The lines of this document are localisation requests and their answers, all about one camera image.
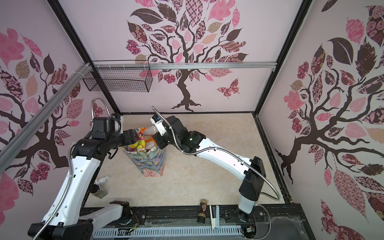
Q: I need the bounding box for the yellow-pink Fox's candy packet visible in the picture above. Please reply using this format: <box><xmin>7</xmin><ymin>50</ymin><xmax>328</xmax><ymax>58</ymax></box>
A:
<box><xmin>127</xmin><ymin>128</ymin><xmax>146</xmax><ymax>152</ymax></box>

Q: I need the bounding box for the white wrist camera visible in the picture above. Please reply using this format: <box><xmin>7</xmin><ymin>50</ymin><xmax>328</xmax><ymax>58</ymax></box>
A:
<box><xmin>111</xmin><ymin>113</ymin><xmax>124</xmax><ymax>134</ymax></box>
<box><xmin>151</xmin><ymin>115</ymin><xmax>167</xmax><ymax>136</ymax></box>

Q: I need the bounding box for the aluminium rail left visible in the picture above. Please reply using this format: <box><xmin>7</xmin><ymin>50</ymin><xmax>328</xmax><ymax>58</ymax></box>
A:
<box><xmin>1</xmin><ymin>63</ymin><xmax>91</xmax><ymax>172</ymax></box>

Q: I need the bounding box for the small orange snack packet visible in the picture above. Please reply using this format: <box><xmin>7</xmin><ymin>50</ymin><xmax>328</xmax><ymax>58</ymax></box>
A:
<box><xmin>143</xmin><ymin>128</ymin><xmax>157</xmax><ymax>152</ymax></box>

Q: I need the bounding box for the white clip bracket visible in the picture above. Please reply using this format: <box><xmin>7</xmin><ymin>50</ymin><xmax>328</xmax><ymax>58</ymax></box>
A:
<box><xmin>209</xmin><ymin>205</ymin><xmax>220</xmax><ymax>230</ymax></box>

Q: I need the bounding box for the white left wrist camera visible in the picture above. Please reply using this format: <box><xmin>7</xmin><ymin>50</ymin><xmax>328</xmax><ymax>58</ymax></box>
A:
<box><xmin>111</xmin><ymin>113</ymin><xmax>124</xmax><ymax>134</ymax></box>

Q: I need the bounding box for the aluminium rail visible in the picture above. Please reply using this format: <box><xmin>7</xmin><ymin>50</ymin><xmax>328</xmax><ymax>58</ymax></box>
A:
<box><xmin>1</xmin><ymin>63</ymin><xmax>91</xmax><ymax>172</ymax></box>
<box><xmin>94</xmin><ymin>62</ymin><xmax>277</xmax><ymax>70</ymax></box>

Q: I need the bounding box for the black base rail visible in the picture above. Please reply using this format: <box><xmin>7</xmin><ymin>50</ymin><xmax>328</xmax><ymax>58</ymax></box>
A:
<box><xmin>56</xmin><ymin>203</ymin><xmax>316</xmax><ymax>240</ymax></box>

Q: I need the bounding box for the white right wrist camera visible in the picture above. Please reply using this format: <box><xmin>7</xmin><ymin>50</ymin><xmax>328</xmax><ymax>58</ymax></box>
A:
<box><xmin>151</xmin><ymin>115</ymin><xmax>167</xmax><ymax>136</ymax></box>

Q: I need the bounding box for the grey slotted cable duct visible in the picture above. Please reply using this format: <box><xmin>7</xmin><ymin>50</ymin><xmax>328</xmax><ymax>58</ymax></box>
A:
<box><xmin>93</xmin><ymin>226</ymin><xmax>242</xmax><ymax>239</ymax></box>

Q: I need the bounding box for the brown cylindrical bottle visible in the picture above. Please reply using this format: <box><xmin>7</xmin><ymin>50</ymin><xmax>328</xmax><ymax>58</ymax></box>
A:
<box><xmin>197</xmin><ymin>199</ymin><xmax>208</xmax><ymax>224</ymax></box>

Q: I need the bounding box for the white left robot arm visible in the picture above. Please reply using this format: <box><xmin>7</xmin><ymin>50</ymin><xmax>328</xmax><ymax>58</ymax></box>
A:
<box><xmin>28</xmin><ymin>113</ymin><xmax>138</xmax><ymax>240</ymax></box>

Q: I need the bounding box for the aluminium rail back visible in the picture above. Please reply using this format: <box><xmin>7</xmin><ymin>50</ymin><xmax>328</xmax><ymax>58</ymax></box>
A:
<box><xmin>94</xmin><ymin>62</ymin><xmax>277</xmax><ymax>70</ymax></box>

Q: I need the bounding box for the black wire basket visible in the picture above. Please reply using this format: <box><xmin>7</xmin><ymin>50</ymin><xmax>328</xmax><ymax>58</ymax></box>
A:
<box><xmin>83</xmin><ymin>60</ymin><xmax>153</xmax><ymax>93</ymax></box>

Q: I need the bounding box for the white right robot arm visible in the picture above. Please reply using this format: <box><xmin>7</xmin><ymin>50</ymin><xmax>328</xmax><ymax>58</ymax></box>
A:
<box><xmin>151</xmin><ymin>107</ymin><xmax>282</xmax><ymax>222</ymax></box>

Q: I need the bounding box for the floral paper gift bag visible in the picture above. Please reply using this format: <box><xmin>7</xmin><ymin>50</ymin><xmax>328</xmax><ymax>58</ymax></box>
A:
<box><xmin>122</xmin><ymin>146</ymin><xmax>166</xmax><ymax>177</ymax></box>

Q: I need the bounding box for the spice jar black lid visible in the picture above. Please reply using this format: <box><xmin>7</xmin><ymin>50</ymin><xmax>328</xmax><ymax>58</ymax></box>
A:
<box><xmin>90</xmin><ymin>184</ymin><xmax>108</xmax><ymax>199</ymax></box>

